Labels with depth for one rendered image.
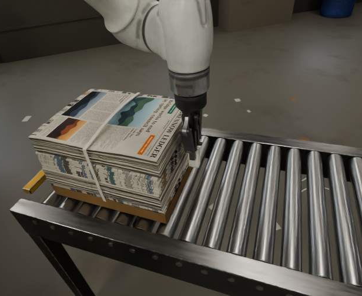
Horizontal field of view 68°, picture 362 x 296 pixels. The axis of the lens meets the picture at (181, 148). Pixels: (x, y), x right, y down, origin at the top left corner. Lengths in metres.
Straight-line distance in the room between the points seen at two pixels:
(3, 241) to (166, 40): 1.76
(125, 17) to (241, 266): 0.60
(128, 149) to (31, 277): 1.31
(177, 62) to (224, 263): 0.47
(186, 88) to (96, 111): 0.33
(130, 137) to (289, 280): 0.49
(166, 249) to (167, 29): 0.51
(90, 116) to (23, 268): 1.26
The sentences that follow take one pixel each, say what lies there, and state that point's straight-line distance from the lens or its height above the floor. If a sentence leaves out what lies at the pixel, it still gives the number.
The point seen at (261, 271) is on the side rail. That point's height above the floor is 0.80.
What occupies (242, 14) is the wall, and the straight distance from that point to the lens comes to 5.03.
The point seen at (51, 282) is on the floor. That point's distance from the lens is 1.76.
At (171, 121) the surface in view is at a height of 1.03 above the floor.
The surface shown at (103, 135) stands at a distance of 0.71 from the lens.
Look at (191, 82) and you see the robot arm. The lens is 0.57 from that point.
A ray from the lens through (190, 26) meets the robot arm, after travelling 0.53.
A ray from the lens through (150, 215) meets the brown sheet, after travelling 0.75.
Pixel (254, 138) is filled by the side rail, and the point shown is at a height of 0.80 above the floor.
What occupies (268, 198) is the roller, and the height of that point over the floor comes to 0.80.
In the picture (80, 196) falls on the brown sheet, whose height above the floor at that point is 0.83.
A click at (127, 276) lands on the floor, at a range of 1.62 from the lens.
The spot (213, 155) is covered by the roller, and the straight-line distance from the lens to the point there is 0.95.
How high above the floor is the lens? 1.42
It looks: 39 degrees down
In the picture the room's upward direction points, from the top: 5 degrees counter-clockwise
